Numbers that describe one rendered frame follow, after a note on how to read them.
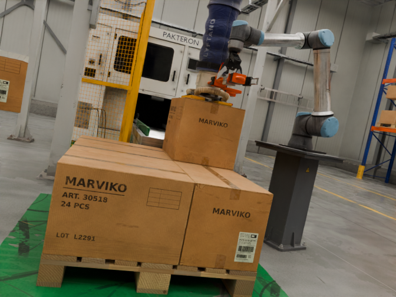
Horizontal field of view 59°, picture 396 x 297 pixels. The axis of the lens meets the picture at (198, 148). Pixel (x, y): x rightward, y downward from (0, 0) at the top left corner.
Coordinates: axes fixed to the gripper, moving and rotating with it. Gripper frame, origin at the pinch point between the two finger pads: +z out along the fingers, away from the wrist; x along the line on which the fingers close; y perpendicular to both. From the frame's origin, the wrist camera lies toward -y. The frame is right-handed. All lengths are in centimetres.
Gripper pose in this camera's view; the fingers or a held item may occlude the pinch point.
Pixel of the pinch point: (228, 82)
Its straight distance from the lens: 214.3
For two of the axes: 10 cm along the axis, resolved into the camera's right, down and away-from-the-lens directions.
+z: -2.0, 9.8, 0.8
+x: -9.6, -1.7, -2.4
